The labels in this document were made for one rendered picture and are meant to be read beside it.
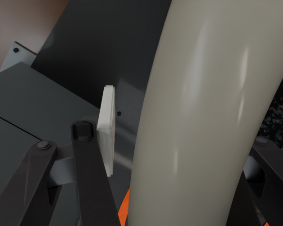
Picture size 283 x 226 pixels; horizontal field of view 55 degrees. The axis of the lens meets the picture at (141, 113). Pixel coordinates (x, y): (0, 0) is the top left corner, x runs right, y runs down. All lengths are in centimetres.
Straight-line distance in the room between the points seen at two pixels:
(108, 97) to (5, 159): 52
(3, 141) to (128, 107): 55
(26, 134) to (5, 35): 50
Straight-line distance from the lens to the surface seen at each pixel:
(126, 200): 135
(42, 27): 111
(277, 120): 43
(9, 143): 72
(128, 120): 113
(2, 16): 116
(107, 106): 16
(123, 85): 108
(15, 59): 116
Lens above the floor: 104
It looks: 67 degrees down
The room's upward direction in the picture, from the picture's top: 179 degrees counter-clockwise
